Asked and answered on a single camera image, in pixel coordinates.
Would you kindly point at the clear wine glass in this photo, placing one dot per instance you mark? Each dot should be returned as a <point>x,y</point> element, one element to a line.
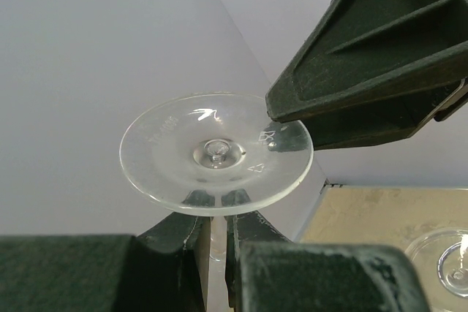
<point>215,155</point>

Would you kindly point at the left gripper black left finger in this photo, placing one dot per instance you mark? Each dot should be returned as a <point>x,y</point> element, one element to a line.
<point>163,269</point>

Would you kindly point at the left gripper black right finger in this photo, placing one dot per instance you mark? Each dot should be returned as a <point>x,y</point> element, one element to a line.
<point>267,272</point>

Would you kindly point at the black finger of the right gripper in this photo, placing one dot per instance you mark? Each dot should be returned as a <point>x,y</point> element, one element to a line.
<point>375,71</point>

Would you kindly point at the clear champagne flute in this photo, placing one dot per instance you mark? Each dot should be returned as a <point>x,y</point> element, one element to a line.
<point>440,258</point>

